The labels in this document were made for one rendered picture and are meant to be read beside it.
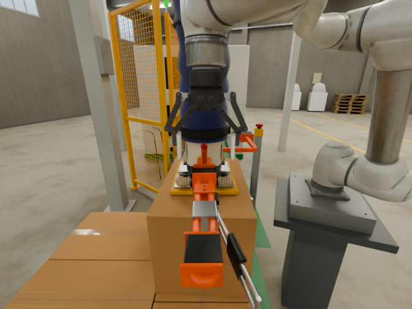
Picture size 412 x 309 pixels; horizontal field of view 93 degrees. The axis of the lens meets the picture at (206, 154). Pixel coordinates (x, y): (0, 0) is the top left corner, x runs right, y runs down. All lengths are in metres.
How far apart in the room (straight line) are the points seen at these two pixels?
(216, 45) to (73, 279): 1.14
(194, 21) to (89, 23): 1.79
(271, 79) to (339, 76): 3.31
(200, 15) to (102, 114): 1.83
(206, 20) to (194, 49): 0.06
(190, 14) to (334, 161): 0.92
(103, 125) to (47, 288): 1.41
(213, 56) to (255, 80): 12.15
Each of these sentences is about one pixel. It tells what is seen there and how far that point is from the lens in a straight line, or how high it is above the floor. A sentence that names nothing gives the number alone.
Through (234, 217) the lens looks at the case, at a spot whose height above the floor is 0.94.
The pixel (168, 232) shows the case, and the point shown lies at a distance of 0.80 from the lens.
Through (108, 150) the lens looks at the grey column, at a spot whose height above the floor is 0.75.
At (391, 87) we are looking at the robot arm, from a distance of 0.87.
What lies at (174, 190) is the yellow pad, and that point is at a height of 0.97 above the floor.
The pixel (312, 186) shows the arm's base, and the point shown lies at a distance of 1.24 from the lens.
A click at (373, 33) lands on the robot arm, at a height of 1.53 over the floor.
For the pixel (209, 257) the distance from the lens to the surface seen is 0.39.
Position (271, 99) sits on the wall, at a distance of 12.51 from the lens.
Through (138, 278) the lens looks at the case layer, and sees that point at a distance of 1.12.
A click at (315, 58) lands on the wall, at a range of 12.60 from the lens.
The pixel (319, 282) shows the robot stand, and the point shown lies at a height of 0.29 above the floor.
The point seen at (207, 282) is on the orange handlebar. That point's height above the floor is 1.09.
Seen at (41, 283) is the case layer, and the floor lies 0.54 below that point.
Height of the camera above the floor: 1.39
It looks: 20 degrees down
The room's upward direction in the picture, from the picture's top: straight up
